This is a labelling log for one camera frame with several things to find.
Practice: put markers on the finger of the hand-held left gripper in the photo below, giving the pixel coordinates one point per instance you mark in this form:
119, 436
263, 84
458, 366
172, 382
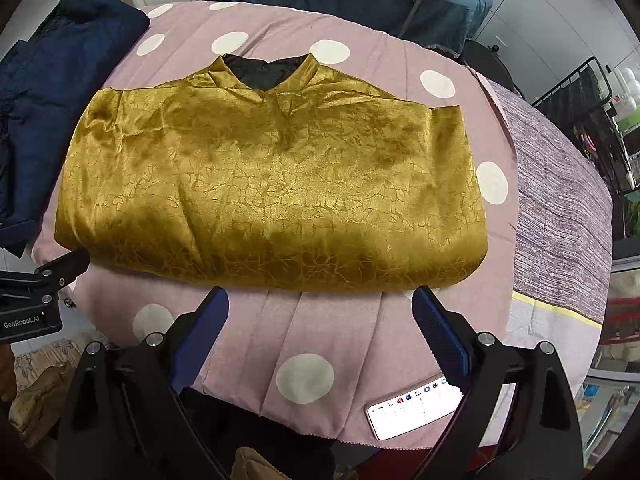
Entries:
55, 272

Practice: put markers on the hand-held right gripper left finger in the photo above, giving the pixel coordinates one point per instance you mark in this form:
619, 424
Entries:
200, 340

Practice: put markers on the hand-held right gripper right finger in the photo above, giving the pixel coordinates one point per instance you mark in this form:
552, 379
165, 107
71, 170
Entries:
440, 340

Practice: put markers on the gold jacket with black lining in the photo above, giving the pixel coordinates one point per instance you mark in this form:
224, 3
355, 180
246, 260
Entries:
275, 185

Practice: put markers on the beige floral cloth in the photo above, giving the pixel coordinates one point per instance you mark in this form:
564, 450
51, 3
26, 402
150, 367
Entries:
45, 385

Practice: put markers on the white smartphone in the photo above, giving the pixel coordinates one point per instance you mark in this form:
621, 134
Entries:
410, 410

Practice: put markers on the pink polka dot blanket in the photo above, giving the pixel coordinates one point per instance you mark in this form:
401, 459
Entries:
310, 320

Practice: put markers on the grey striped cloth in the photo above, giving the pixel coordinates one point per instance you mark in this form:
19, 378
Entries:
555, 210

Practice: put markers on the cluttered storage shelf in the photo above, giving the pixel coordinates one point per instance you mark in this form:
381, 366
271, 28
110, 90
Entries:
615, 360

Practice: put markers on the navy blue jacket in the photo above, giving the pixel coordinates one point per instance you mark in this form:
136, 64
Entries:
50, 85

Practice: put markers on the black round stool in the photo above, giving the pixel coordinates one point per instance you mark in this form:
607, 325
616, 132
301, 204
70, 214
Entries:
487, 67

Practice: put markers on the white plastic bottle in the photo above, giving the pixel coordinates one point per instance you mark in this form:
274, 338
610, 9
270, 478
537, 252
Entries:
630, 85

